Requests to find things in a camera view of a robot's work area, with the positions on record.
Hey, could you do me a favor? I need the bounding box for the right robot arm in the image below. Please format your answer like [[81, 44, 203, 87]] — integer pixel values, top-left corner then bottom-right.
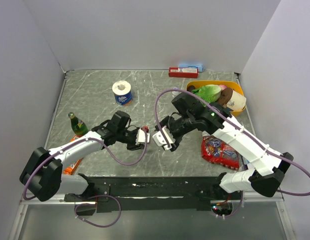
[[152, 91, 294, 200]]

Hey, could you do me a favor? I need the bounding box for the capped clear bottle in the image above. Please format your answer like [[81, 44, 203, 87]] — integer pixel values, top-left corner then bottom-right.
[[172, 87, 180, 97]]

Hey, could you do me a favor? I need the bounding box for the brown bread toy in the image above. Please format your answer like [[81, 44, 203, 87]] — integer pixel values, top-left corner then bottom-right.
[[216, 87, 233, 106]]

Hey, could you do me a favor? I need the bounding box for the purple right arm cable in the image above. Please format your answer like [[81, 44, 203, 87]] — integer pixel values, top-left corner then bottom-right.
[[154, 88, 310, 197]]

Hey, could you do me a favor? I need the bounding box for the toilet paper roll blue wrapper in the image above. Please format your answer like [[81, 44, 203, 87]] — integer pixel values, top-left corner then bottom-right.
[[112, 80, 133, 106]]

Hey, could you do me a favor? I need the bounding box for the orange snack box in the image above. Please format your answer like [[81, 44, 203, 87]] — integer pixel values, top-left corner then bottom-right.
[[63, 135, 83, 175]]

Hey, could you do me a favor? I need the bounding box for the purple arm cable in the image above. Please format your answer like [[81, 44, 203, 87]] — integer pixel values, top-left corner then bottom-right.
[[22, 129, 149, 201], [154, 88, 310, 197]]

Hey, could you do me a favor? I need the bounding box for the green glass bottle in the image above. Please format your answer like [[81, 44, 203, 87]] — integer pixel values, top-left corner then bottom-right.
[[68, 112, 89, 136]]

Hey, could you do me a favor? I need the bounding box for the red camera cable plug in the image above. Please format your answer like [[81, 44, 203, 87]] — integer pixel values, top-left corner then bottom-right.
[[142, 126, 149, 133]]

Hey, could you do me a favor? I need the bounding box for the green lettuce toy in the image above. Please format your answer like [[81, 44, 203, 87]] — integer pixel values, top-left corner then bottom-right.
[[191, 84, 222, 103]]

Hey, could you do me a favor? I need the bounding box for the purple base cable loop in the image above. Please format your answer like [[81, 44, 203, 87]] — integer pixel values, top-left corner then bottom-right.
[[74, 194, 122, 229]]

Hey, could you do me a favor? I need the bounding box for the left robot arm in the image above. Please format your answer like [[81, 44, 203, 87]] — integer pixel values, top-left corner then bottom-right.
[[19, 110, 149, 202]]

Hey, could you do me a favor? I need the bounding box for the blue packet behind box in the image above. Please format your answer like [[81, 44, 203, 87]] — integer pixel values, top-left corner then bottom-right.
[[178, 62, 205, 73]]

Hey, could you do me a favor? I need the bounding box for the beige paper cup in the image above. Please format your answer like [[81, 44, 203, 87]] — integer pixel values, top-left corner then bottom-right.
[[226, 90, 247, 112]]

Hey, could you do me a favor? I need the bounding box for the red rectangular box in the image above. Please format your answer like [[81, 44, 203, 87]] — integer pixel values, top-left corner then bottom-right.
[[168, 67, 199, 79]]

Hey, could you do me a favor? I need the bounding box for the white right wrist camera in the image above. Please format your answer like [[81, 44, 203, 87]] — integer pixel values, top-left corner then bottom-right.
[[152, 126, 175, 151]]

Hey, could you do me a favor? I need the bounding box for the yellow plastic basket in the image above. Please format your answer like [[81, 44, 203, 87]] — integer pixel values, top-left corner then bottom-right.
[[186, 80, 246, 117]]

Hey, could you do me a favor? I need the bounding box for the purple eggplant toy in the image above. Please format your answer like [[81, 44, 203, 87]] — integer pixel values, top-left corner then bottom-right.
[[187, 85, 196, 92]]

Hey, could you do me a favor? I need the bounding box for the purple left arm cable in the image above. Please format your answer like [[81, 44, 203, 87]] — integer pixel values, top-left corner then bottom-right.
[[22, 129, 149, 201]]

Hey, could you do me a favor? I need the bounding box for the red snack bag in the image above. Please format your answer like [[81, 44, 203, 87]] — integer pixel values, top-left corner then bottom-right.
[[200, 135, 240, 171]]

